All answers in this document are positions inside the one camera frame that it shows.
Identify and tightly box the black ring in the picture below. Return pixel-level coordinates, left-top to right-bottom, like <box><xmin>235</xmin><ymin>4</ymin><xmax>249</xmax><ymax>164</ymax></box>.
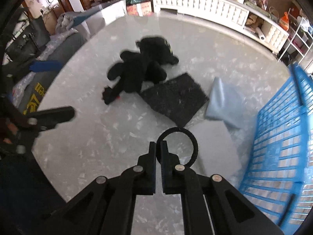
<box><xmin>155</xmin><ymin>127</ymin><xmax>199</xmax><ymax>168</ymax></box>

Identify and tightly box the light blue cloth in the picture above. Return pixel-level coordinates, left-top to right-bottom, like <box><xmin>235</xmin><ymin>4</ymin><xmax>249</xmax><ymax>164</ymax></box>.
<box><xmin>205</xmin><ymin>76</ymin><xmax>248</xmax><ymax>130</ymax></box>

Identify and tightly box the blue plastic laundry basket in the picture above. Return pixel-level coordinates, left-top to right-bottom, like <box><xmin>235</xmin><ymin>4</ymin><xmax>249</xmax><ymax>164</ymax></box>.
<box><xmin>239</xmin><ymin>64</ymin><xmax>312</xmax><ymax>234</ymax></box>

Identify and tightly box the black dragon plush toy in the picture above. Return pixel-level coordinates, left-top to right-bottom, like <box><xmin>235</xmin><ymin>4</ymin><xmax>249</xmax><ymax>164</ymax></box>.
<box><xmin>102</xmin><ymin>36</ymin><xmax>179</xmax><ymax>105</ymax></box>

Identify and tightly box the red cardboard box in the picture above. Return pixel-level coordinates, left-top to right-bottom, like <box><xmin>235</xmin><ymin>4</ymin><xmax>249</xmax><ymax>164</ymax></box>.
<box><xmin>126</xmin><ymin>1</ymin><xmax>152</xmax><ymax>16</ymax></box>

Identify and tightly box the black fuzzy cloth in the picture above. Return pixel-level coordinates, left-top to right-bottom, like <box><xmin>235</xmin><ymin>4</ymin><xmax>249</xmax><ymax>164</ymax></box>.
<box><xmin>139</xmin><ymin>73</ymin><xmax>209</xmax><ymax>127</ymax></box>

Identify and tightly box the white paper roll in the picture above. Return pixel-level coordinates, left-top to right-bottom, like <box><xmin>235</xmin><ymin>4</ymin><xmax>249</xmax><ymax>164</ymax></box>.
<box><xmin>255</xmin><ymin>27</ymin><xmax>265</xmax><ymax>41</ymax></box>

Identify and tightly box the white metal shelf rack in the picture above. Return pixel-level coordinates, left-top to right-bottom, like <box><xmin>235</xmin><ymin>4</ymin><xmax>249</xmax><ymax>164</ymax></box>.
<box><xmin>277</xmin><ymin>14</ymin><xmax>312</xmax><ymax>65</ymax></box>

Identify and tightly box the white tufted TV cabinet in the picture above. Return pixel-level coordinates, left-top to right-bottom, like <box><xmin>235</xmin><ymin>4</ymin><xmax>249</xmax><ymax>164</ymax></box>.
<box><xmin>153</xmin><ymin>0</ymin><xmax>289</xmax><ymax>54</ymax></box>

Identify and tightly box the orange bag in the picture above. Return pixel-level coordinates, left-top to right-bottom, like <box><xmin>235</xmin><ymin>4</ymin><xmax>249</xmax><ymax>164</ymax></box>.
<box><xmin>279</xmin><ymin>12</ymin><xmax>289</xmax><ymax>31</ymax></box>

